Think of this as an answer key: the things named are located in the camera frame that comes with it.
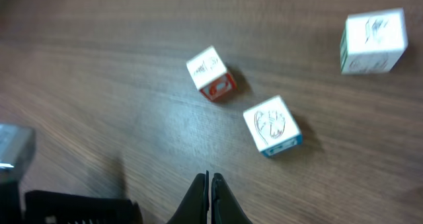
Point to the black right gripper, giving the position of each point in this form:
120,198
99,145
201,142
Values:
53,207

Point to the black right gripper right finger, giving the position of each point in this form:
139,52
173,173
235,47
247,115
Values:
225,208

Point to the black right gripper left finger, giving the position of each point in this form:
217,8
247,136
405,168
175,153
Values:
194,206

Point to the blue letter P yarn block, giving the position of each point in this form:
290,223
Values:
272,126

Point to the yellow letter C block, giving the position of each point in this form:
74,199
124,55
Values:
210,75

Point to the letter A soccer block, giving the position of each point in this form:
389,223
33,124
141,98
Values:
373,42

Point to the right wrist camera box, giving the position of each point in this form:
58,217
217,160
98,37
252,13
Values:
18,146

